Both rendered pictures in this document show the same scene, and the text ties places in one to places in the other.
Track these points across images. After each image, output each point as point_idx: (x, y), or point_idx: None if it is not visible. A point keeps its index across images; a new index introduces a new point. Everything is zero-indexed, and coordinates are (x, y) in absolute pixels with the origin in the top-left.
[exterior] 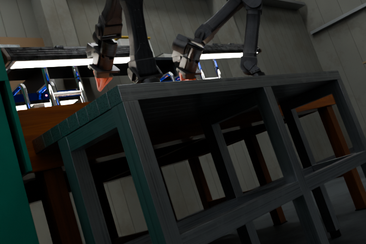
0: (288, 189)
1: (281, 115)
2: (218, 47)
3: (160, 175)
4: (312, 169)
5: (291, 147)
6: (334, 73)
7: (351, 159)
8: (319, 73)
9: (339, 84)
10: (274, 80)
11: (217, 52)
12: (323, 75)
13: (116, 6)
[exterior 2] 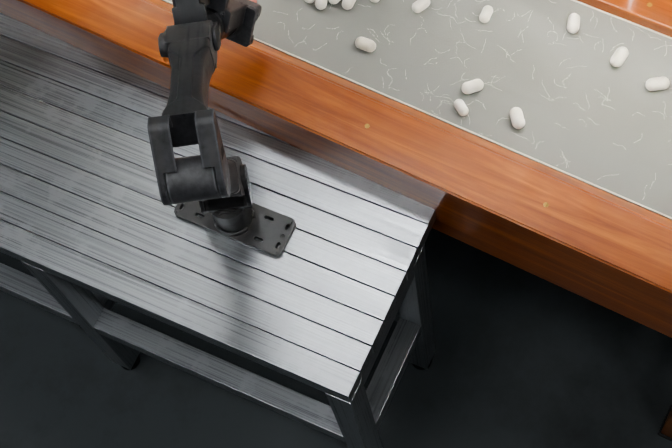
0: (46, 307)
1: (449, 235)
2: None
3: None
4: (396, 317)
5: (71, 307)
6: (319, 386)
7: (266, 404)
8: (242, 352)
9: (327, 397)
10: (56, 274)
11: None
12: (260, 361)
13: None
